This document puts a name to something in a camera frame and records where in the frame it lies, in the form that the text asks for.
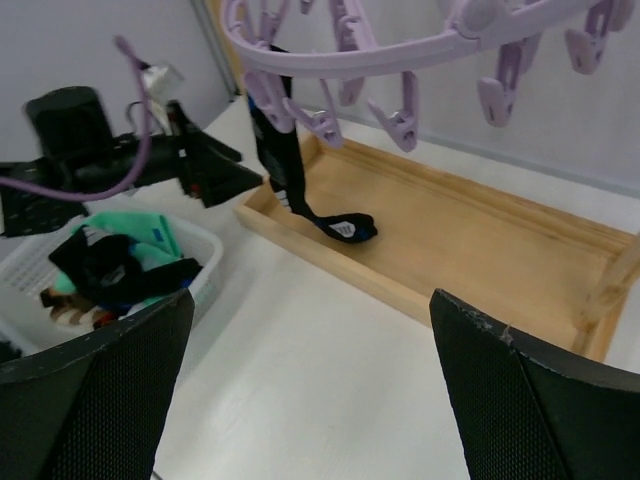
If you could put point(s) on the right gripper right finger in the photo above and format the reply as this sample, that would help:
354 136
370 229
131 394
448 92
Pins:
527 409

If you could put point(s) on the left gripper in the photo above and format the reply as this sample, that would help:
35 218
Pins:
213 178

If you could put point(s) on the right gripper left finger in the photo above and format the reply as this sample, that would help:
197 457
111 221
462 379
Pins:
95 407

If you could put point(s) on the black sock with grey patch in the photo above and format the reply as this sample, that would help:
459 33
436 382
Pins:
280 154

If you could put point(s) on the green sock back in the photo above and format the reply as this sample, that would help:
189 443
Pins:
149 228

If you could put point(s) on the purple round clip hanger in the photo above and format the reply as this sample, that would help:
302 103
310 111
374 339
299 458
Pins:
304 88

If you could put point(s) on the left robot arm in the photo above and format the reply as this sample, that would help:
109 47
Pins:
80 154

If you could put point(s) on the wooden hanger rack stand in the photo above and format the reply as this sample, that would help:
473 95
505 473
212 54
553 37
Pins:
551 273

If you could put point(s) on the brown tan checkered sock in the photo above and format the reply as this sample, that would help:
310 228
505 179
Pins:
73 310

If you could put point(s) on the white plastic basket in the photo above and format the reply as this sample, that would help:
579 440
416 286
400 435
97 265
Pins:
28 326

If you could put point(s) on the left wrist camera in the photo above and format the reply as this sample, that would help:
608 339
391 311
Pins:
161 81

